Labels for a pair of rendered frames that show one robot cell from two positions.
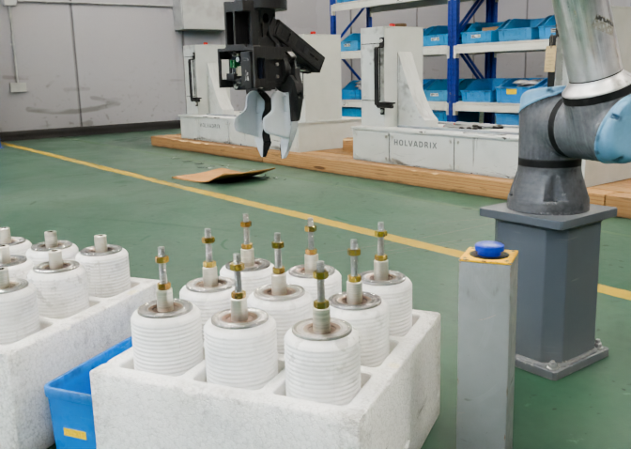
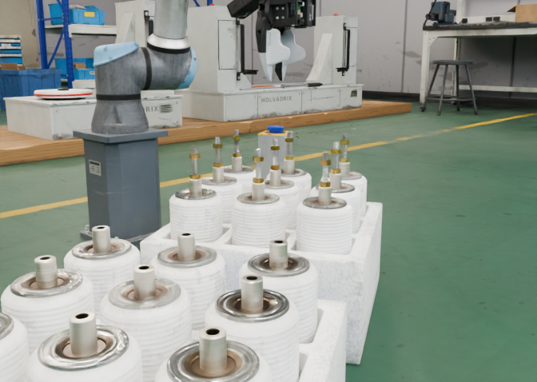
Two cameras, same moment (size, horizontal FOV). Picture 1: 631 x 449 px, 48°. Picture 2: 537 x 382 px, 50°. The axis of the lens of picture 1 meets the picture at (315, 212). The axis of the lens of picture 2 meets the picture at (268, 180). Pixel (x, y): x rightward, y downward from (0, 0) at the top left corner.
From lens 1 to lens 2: 1.63 m
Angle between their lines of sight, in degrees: 96
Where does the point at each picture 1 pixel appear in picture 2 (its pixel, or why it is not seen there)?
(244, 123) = (281, 53)
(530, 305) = (149, 196)
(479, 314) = not seen: hidden behind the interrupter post
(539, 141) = (135, 80)
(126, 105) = not seen: outside the picture
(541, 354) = (158, 225)
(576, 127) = (173, 67)
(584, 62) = (183, 25)
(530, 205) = (140, 125)
